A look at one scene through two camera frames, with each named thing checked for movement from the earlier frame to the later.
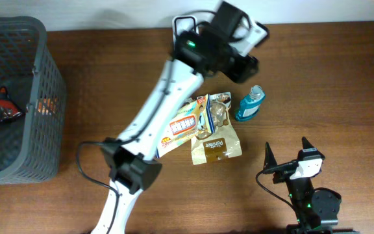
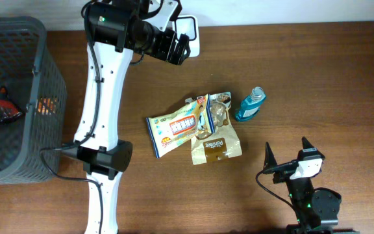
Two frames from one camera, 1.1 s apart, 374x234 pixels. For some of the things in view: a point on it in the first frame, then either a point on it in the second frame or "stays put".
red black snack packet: x=8 y=110 stays put
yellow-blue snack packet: x=189 y=121 stays put
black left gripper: x=247 y=68 → x=167 y=53
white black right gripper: x=270 y=160 stays put
